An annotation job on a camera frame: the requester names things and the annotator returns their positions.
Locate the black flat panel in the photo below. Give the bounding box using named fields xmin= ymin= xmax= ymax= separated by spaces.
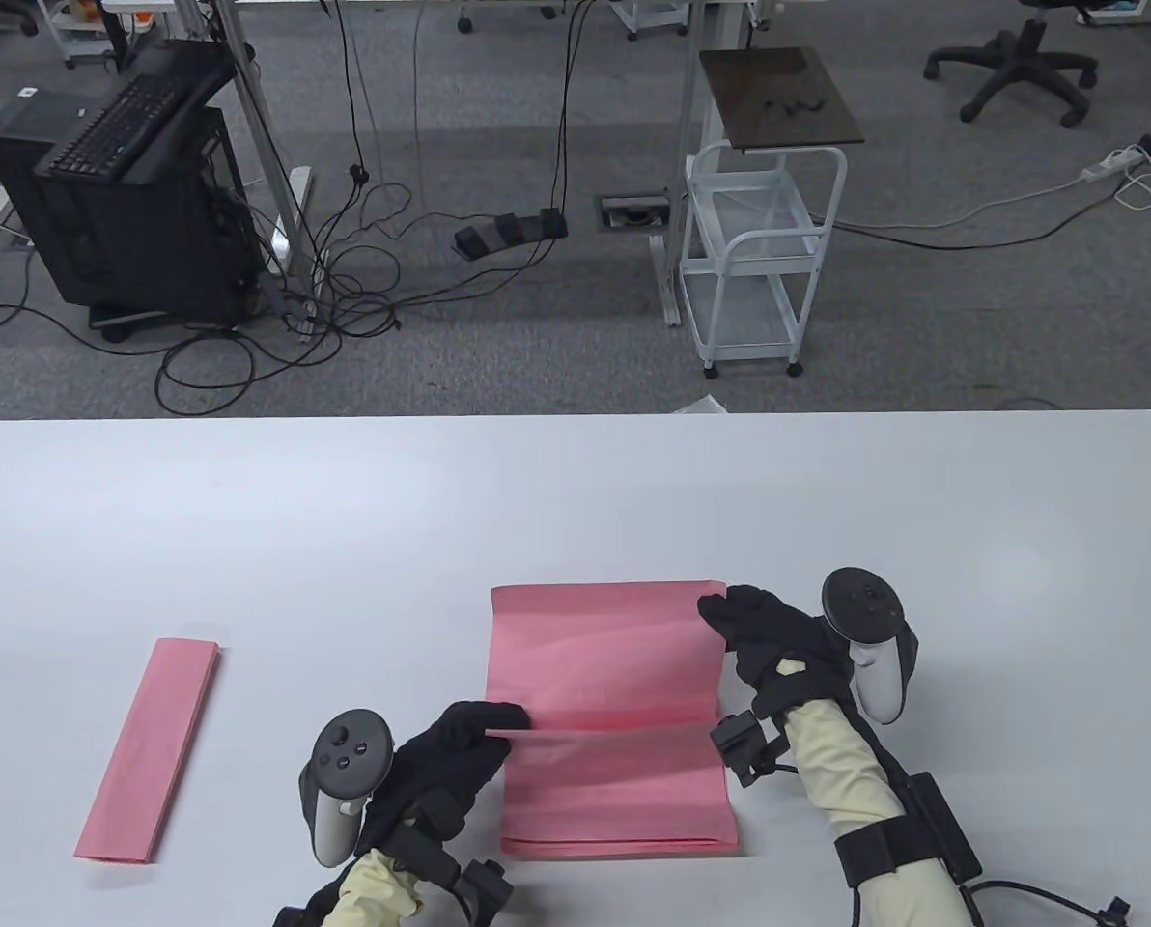
xmin=117 ymin=39 xmax=240 ymax=184

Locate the metal floor socket box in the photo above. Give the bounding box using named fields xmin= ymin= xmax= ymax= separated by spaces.
xmin=595 ymin=195 xmax=673 ymax=233

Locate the long black floor cable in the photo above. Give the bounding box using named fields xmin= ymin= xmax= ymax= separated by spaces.
xmin=831 ymin=183 xmax=1132 ymax=252

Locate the person's right hand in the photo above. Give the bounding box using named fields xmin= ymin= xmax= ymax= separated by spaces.
xmin=698 ymin=584 xmax=854 ymax=722

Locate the tangle of black cables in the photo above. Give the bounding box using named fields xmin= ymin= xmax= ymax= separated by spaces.
xmin=0 ymin=0 xmax=461 ymax=418

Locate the person's left hand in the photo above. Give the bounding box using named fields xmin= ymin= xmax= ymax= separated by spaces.
xmin=356 ymin=702 xmax=533 ymax=853

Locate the grey white VR controller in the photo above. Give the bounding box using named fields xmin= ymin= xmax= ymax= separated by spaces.
xmin=820 ymin=567 xmax=922 ymax=727
xmin=297 ymin=710 xmax=395 ymax=867

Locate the white rolling cart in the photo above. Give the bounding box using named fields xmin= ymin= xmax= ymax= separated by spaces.
xmin=680 ymin=143 xmax=849 ymax=379

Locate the black foot pedal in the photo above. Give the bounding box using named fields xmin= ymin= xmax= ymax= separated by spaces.
xmin=453 ymin=208 xmax=570 ymax=260

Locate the white desk leg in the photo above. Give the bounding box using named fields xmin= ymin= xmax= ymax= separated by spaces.
xmin=175 ymin=0 xmax=316 ymax=339

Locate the white storage trolley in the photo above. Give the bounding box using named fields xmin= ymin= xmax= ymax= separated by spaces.
xmin=35 ymin=0 xmax=123 ymax=69

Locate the black computer tower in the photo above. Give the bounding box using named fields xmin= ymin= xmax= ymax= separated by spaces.
xmin=0 ymin=92 xmax=260 ymax=329

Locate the pink paper sheet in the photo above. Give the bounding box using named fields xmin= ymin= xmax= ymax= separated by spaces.
xmin=73 ymin=637 xmax=222 ymax=864
xmin=500 ymin=729 xmax=743 ymax=858
xmin=484 ymin=579 xmax=731 ymax=746

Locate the dark brown board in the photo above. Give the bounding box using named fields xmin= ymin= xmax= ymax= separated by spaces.
xmin=698 ymin=46 xmax=866 ymax=155

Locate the black keyboard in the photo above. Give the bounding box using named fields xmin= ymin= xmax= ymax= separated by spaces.
xmin=33 ymin=72 xmax=190 ymax=184

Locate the white power strip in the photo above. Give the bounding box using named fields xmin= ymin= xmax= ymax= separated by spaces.
xmin=1081 ymin=145 xmax=1148 ymax=184

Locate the black hanging cable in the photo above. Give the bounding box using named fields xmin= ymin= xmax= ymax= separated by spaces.
xmin=537 ymin=0 xmax=601 ymax=218

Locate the black office chair base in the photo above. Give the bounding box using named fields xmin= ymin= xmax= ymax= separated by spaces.
xmin=925 ymin=0 xmax=1100 ymax=128

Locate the black sensor cable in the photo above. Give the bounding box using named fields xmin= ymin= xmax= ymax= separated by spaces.
xmin=962 ymin=877 xmax=1133 ymax=927

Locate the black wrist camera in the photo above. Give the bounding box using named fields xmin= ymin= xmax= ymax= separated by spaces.
xmin=711 ymin=712 xmax=791 ymax=788
xmin=455 ymin=859 xmax=519 ymax=927

